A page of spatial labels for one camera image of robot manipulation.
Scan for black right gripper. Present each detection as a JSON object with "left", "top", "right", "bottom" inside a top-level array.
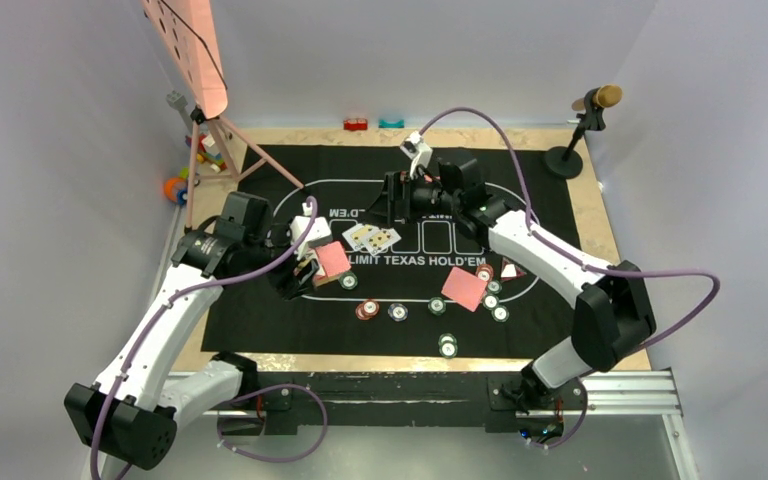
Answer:
[{"left": 358, "top": 169, "right": 460, "bottom": 230}]

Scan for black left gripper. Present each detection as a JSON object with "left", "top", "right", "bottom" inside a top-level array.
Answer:
[{"left": 243, "top": 217, "right": 318, "bottom": 299}]

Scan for red playing card box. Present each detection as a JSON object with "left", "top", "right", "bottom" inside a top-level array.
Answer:
[{"left": 299, "top": 241, "right": 351, "bottom": 287}]

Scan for face-up five of clubs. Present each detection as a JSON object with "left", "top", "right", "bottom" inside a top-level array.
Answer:
[{"left": 362, "top": 229, "right": 401, "bottom": 256}]

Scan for face-up two of clubs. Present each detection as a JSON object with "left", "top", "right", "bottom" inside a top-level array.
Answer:
[{"left": 342, "top": 223, "right": 379, "bottom": 252}]

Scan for red chip stack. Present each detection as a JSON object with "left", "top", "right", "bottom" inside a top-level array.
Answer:
[{"left": 355, "top": 299, "right": 380, "bottom": 321}]

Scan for red chips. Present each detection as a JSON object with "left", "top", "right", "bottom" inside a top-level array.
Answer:
[{"left": 476, "top": 264, "right": 494, "bottom": 282}]

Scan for red-backed card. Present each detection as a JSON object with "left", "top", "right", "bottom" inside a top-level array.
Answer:
[{"left": 441, "top": 267, "right": 488, "bottom": 312}]

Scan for green chip stack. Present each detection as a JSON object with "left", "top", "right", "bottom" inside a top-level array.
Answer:
[{"left": 427, "top": 297, "right": 447, "bottom": 316}]

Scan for blue chip stack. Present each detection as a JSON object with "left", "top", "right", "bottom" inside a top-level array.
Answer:
[{"left": 388, "top": 303, "right": 409, "bottom": 322}]

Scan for green chips group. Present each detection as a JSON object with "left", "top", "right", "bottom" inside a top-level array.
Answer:
[{"left": 482, "top": 280, "right": 510, "bottom": 323}]

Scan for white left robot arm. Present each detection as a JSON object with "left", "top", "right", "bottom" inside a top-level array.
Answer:
[{"left": 64, "top": 192, "right": 328, "bottom": 479}]

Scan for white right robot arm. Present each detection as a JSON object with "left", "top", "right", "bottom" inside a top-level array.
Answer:
[{"left": 363, "top": 159, "right": 656, "bottom": 410}]

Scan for teal toy block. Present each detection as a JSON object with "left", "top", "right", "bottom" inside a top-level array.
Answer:
[{"left": 378, "top": 118, "right": 405, "bottom": 129}]

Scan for black poker table mat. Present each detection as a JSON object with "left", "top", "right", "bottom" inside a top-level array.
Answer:
[{"left": 201, "top": 144, "right": 573, "bottom": 359}]

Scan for red toy block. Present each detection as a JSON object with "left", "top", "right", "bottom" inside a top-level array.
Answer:
[{"left": 343, "top": 117, "right": 369, "bottom": 131}]

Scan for red triangular spade marker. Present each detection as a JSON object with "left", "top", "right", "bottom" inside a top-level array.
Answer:
[{"left": 499, "top": 258, "right": 528, "bottom": 282}]

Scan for colourful toy block pile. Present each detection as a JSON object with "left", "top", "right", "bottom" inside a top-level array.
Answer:
[{"left": 196, "top": 133, "right": 227, "bottom": 173}]

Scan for gold microphone on stand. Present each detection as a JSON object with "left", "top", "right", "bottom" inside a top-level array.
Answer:
[{"left": 543, "top": 84, "right": 623, "bottom": 180}]

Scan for pink music stand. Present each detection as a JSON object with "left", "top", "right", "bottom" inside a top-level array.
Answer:
[{"left": 140, "top": 1, "right": 305, "bottom": 232}]

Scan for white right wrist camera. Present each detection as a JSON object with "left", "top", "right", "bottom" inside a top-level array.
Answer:
[{"left": 399, "top": 131, "right": 433, "bottom": 179}]

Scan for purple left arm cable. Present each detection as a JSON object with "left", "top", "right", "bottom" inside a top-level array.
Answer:
[{"left": 89, "top": 196, "right": 330, "bottom": 480}]

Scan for orange toy ring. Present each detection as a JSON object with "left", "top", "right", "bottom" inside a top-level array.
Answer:
[{"left": 162, "top": 176, "right": 190, "bottom": 207}]

